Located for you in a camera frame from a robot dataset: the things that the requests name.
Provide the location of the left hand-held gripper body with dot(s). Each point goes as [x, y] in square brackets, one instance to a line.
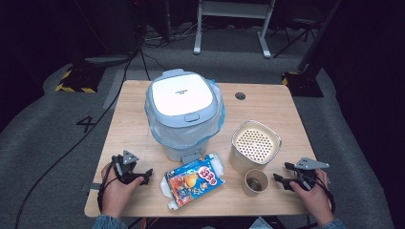
[128, 168]

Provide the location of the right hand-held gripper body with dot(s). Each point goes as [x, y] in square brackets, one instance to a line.
[307, 173]

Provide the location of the brown paper cup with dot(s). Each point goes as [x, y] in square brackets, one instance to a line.
[250, 191]

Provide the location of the colourful snack box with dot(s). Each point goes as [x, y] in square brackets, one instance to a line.
[191, 182]

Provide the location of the white and blue trash bin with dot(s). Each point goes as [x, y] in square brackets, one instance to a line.
[181, 95]

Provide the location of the person's right hand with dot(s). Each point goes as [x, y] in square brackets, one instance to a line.
[316, 200]

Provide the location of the person's left hand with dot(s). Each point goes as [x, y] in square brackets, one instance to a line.
[114, 197]

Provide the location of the beige perforated container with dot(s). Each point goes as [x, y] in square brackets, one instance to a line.
[254, 143]

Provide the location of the blue plastic bin liner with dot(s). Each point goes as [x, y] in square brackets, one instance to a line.
[180, 136]

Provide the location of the black stand with striped base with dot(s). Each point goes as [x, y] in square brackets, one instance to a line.
[305, 82]
[79, 79]

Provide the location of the black tripod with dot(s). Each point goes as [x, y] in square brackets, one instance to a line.
[297, 31]

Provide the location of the white metal desk frame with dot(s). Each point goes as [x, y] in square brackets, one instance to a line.
[234, 9]

